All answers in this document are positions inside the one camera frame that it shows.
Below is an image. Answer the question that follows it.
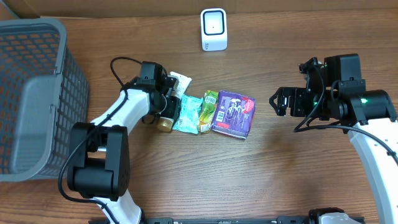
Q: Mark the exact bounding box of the grey plastic mesh basket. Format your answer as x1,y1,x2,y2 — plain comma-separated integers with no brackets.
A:
1,19,90,182

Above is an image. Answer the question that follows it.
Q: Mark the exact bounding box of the green yellow snack packet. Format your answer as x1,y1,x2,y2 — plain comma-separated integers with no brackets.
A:
198,90,218,133

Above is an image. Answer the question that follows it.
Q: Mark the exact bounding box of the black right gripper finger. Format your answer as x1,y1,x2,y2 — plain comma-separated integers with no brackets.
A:
270,87,289,100
269,96,289,116

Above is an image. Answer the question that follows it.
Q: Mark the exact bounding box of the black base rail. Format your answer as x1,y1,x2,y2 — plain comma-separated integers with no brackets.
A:
88,216,366,224

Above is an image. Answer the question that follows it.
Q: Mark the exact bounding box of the teal snack packet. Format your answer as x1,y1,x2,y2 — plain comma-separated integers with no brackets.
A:
173,95,203,134

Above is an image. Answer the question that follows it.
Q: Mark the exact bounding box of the purple Carefree package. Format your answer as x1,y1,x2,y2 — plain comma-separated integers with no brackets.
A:
211,90,256,139

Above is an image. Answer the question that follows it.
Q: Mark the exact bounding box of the white tube with gold cap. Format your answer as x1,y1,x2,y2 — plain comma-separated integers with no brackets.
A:
157,72,192,133

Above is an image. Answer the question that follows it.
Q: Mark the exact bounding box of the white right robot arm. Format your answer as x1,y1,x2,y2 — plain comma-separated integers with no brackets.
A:
269,54,397,223

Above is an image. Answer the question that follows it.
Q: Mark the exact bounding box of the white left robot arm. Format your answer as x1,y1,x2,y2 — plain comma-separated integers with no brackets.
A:
60,62,179,223

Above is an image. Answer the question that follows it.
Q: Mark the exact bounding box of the white barcode scanner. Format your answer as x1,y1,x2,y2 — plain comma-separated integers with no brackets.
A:
200,8,228,52

